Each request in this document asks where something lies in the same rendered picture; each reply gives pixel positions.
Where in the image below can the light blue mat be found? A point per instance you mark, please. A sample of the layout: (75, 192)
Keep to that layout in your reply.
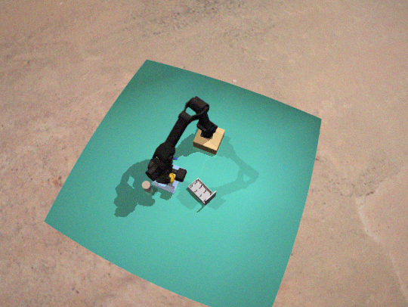
(170, 187)

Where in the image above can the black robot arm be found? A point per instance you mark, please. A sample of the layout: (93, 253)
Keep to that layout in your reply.
(166, 150)

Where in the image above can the white dish rack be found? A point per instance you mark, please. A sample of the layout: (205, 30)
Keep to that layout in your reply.
(202, 192)

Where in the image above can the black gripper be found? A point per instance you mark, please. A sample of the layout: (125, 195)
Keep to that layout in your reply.
(179, 174)

